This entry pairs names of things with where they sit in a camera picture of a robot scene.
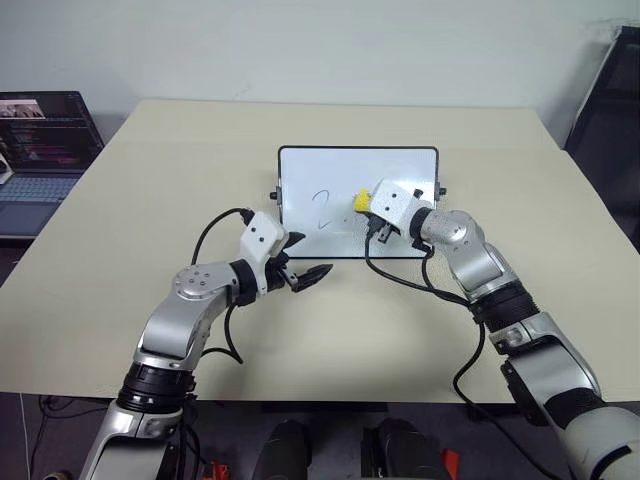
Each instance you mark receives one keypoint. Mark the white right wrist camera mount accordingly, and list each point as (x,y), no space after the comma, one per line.
(395,202)

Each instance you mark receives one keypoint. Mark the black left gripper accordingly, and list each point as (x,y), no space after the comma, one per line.
(277,275)

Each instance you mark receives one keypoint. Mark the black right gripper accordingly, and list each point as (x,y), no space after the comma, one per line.
(380,230)

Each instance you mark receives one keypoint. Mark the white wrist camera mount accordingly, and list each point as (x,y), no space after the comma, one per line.
(395,202)
(260,240)

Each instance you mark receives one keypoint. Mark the small red object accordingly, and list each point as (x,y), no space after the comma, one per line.
(218,471)
(451,458)

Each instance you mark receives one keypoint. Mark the small black-framed whiteboard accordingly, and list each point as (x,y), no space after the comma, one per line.
(340,170)

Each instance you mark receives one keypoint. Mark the yellow whiteboard eraser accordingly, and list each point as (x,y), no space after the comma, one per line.
(361,199)

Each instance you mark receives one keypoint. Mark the dark rounded shape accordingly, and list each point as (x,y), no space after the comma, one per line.
(285,450)
(400,450)

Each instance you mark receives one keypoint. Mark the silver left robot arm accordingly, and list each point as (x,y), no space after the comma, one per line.
(185,320)

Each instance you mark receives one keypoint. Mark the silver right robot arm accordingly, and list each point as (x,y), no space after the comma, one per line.
(475,260)

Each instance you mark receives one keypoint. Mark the open grey laptop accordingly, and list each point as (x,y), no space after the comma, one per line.
(45,150)

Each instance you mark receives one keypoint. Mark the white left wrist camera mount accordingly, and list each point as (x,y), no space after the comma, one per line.
(260,240)

